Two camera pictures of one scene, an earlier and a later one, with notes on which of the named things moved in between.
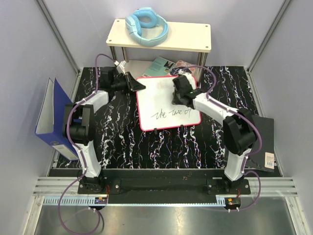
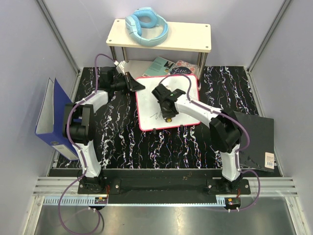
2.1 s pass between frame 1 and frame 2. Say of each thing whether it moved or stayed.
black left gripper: stayed
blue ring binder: stayed
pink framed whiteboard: stayed
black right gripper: moved
